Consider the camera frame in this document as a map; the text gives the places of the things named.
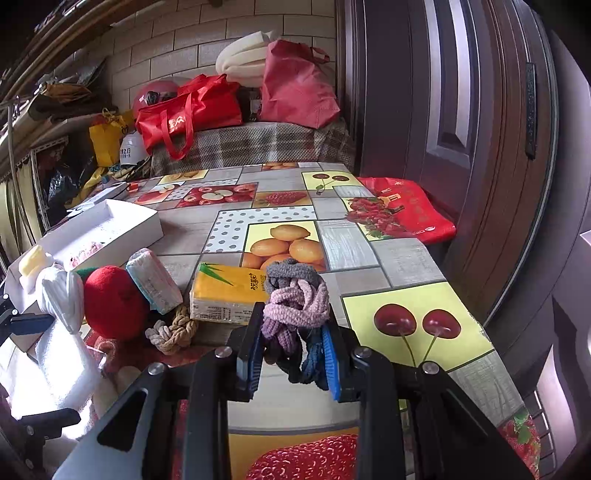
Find white foam roll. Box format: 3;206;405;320
215;28;282;88

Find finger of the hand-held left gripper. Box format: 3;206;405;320
0;408;81;462
0;295;55;344

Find black plastic bag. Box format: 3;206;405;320
46;157;93;217

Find white helmet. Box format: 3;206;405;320
119;130;151;167

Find white metal shelf rack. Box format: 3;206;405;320
0;108;114;241

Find yellow sponge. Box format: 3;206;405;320
17;244;57;294

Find yellow shopping bag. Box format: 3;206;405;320
89;111;136;168

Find yellow curtain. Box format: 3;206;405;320
0;157;43;252

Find brown door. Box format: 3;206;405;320
336;0;591;393

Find red plush apple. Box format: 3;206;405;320
76;265;151;342

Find pink red fabric bag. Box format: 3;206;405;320
259;39;341;130

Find pink helmet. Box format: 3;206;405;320
133;79;183;116

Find large white power bank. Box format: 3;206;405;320
90;181;133;205

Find white face masks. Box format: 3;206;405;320
36;265;86;335

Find bundle of chenille hair ties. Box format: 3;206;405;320
263;281;331;326

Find thick white foam block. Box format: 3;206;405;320
0;318;103;416

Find fruit printed tablecloth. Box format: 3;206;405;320
0;161;542;480

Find black door handle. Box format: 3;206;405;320
525;62;539;160

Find small white power bank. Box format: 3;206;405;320
67;195;103;216

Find yellow tissue pack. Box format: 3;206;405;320
189;262;271;326

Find teal pocket tissue pack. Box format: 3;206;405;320
126;248;184;315

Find red printed bag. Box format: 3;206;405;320
358;176;458;245

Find chrome metal rail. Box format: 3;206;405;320
4;99;24;241

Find red tote bag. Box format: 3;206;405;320
135;74;244;161

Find blue braided hair tie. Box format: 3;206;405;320
288;325;329;393

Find plaid cloth cover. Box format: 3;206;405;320
150;117;356;178

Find knotted rope toy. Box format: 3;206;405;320
145;307;199;355

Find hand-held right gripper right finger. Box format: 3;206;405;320
322;320;536;480

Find cardboard pile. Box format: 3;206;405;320
28;60;110;123

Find white cardboard box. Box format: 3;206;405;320
4;198;164;301

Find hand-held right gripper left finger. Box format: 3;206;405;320
53;302;266;480

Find dark braided hair tie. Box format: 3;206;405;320
261;316;305;370

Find grey fuzzy hair tie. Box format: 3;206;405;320
264;258;329;296

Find bamboo poles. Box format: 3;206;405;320
0;0;121;104

